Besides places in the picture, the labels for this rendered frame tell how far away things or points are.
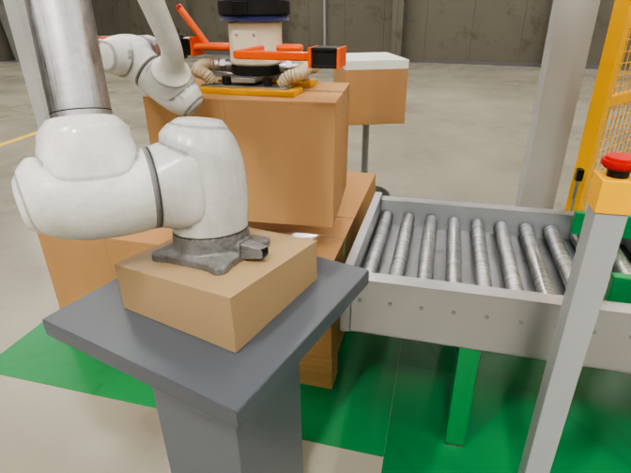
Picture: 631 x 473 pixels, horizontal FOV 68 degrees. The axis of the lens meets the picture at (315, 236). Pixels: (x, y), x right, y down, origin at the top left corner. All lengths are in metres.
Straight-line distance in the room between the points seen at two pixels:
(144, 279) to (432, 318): 0.83
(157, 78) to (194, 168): 0.52
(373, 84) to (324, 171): 1.75
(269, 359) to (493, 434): 1.12
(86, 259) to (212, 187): 1.22
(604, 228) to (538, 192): 1.55
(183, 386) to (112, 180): 0.36
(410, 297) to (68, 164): 0.94
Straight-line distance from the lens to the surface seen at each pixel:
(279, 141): 1.45
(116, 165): 0.85
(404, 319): 1.42
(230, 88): 1.54
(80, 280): 2.12
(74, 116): 0.87
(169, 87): 1.34
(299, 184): 1.48
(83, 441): 1.89
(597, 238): 1.12
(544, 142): 2.56
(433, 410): 1.84
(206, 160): 0.86
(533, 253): 1.75
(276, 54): 1.33
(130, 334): 0.98
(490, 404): 1.91
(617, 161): 1.07
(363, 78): 3.13
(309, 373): 1.84
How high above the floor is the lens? 1.30
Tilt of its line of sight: 26 degrees down
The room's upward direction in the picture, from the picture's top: 1 degrees counter-clockwise
